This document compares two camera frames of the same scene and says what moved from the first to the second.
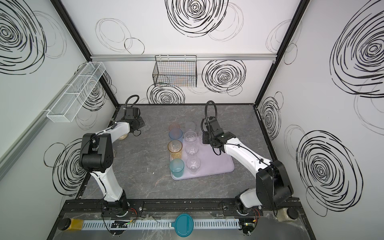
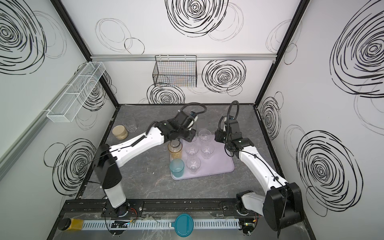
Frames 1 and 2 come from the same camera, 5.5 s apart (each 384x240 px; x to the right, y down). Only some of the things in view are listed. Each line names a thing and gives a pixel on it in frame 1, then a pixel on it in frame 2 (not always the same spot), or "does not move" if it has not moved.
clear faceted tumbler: [192, 149] does not move
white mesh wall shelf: [75, 92] does not move
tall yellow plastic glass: [175, 147] does not move
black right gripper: [208, 137] → [220, 137]
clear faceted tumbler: [146, 127] → [207, 148]
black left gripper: [139, 123] → [184, 135]
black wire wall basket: [178, 71] does not move
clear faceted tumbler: [193, 163] does not move
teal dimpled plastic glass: [177, 166] does not move
